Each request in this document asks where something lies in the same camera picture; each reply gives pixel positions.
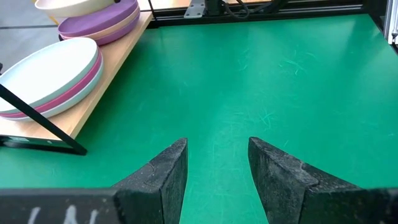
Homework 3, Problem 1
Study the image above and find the hot pink plate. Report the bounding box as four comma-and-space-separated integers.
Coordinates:
0, 51, 103, 119

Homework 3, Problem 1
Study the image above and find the black aluminium table frame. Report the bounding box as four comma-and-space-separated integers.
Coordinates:
147, 0, 398, 54

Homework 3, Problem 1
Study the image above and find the silver metal bracket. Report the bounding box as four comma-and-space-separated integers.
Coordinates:
183, 0, 206, 19

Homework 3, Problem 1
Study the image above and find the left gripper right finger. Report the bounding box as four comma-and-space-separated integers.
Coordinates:
248, 136, 363, 224

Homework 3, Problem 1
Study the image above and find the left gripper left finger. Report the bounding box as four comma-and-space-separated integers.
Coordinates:
111, 138, 189, 224

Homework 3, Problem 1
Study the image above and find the green table mat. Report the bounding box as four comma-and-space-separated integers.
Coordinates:
0, 12, 398, 224

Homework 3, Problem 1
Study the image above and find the purple plate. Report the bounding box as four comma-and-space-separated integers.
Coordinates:
57, 0, 139, 40
58, 12, 141, 47

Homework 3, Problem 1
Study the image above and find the wooden shelf board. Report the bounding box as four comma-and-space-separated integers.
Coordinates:
0, 11, 154, 141

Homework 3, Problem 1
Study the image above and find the beige plate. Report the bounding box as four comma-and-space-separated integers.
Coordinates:
34, 0, 116, 19

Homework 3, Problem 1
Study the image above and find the black shelf frame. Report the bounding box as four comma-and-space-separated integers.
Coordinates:
0, 62, 88, 156

